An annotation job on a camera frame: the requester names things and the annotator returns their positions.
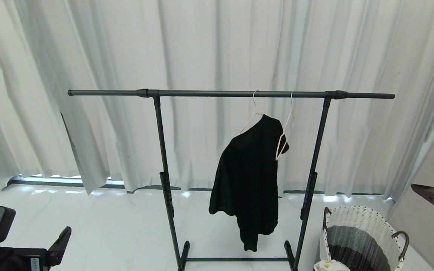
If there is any white curtain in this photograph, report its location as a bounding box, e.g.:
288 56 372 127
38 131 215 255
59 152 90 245
0 0 434 202

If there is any cream printed garment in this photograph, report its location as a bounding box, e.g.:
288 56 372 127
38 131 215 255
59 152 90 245
314 259 351 271

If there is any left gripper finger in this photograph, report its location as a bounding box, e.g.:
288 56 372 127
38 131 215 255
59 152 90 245
47 226 72 267

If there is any black clothes rack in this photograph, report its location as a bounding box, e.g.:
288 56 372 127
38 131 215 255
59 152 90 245
67 89 395 271

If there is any black garment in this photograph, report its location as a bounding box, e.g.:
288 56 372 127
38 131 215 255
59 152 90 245
209 114 290 252

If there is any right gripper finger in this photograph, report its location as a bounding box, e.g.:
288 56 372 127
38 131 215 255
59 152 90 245
411 183 434 208

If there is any white laundry basket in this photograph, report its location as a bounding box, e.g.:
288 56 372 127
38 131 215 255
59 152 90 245
317 206 410 271

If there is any pink clothes hanger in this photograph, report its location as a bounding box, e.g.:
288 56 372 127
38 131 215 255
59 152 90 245
239 90 266 136
275 91 295 161

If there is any window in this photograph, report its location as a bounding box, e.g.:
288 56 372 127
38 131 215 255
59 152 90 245
2 174 128 189

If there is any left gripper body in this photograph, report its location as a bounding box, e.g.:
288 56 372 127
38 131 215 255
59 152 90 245
0 247 50 271

